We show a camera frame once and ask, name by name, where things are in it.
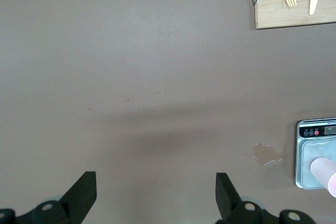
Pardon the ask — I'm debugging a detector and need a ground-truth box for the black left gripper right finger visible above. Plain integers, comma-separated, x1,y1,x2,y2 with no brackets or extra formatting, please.
215,173,316,224

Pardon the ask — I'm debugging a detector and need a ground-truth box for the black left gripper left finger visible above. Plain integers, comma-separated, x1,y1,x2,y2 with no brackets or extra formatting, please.
0,170,97,224

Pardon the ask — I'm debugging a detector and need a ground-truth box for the pink plastic cup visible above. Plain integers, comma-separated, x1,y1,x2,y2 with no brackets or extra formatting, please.
309,157,336,198

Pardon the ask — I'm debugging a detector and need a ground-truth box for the brown liquid spill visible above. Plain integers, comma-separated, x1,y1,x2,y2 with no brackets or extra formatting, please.
252,142,287,166

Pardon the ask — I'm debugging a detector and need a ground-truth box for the silver digital kitchen scale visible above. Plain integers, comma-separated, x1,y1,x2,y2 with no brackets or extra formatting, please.
295,117,336,189

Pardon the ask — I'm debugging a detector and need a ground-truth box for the brown table cover sheet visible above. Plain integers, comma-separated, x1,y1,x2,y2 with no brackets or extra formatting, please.
0,0,336,224

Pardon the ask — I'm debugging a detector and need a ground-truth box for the bamboo cutting board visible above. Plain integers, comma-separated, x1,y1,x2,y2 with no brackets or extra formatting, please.
255,0,336,30

